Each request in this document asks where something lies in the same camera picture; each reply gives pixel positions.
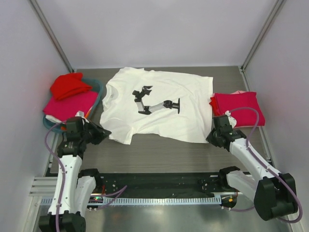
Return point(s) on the left aluminium frame post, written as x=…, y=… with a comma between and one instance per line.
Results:
x=47, y=28

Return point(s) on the right aluminium frame post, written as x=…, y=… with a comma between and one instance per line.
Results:
x=263, y=32

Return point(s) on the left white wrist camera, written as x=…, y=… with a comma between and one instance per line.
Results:
x=80, y=114

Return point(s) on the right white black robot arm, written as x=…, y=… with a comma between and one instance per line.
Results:
x=273, y=193

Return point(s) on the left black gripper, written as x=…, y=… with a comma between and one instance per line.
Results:
x=101, y=133

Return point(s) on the red crumpled t shirt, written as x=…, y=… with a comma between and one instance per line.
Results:
x=69, y=85

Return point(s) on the slotted cable duct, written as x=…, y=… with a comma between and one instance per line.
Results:
x=216, y=200

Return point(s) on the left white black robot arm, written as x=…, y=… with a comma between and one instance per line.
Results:
x=74, y=186

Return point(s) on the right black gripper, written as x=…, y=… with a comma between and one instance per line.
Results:
x=215, y=137

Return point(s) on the folded red t shirt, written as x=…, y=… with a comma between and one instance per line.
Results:
x=214, y=105

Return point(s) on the aluminium frame post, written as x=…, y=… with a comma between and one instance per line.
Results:
x=47, y=28
x=263, y=32

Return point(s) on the teal plastic basket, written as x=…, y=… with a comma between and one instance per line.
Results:
x=96, y=85

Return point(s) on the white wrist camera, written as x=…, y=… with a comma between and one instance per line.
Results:
x=231, y=119
x=80, y=114

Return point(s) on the folded magenta t shirt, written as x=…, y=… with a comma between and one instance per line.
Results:
x=243, y=106

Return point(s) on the orange t shirt in basket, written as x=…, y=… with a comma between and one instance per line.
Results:
x=87, y=114

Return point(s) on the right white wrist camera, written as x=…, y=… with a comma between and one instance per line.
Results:
x=231, y=119

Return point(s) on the white printed t shirt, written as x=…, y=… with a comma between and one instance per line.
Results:
x=170, y=104

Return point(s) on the magenta t shirt in basket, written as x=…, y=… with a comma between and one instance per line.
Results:
x=61, y=110

